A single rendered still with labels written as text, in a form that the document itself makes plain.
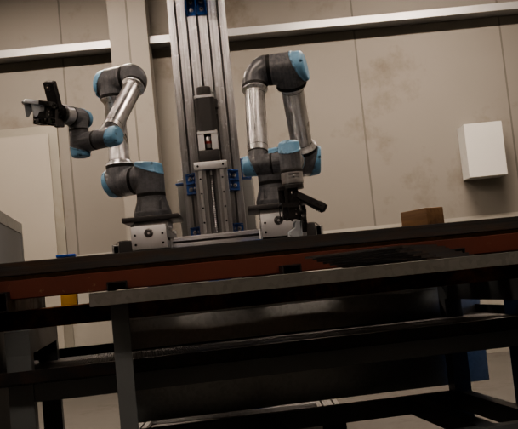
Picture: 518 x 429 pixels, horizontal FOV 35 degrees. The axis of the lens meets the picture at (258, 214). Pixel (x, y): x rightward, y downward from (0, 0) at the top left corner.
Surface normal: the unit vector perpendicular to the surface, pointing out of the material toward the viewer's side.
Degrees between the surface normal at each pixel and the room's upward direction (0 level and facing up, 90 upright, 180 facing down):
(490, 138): 90
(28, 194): 90
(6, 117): 90
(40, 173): 90
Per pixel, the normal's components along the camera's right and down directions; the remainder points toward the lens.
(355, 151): 0.00, -0.08
